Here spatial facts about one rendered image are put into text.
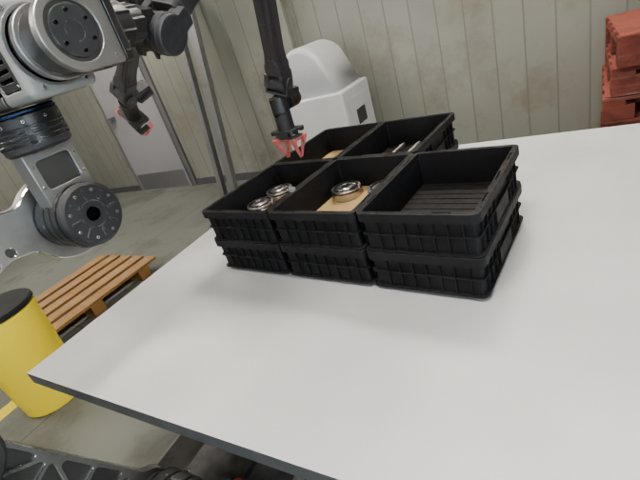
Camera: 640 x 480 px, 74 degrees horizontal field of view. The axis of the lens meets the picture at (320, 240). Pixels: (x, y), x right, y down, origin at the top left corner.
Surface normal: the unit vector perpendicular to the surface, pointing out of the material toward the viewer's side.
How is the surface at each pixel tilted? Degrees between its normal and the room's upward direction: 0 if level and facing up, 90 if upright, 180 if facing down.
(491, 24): 90
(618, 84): 90
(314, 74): 90
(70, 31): 90
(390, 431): 0
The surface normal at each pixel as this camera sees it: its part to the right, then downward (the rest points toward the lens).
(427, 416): -0.28, -0.85
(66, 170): 0.85, 0.00
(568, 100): -0.45, 0.52
